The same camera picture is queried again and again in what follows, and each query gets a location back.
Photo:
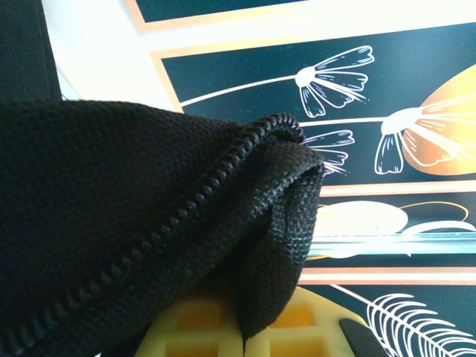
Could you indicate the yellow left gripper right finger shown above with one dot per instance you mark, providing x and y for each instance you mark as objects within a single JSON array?
[{"x": 297, "y": 334}]

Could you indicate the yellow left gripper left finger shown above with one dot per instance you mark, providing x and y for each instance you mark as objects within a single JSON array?
[{"x": 186, "y": 334}]

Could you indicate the black backpack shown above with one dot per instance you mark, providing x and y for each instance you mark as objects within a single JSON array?
[{"x": 111, "y": 204}]

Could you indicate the aluminium corner post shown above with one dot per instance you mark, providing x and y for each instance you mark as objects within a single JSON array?
[{"x": 390, "y": 243}]

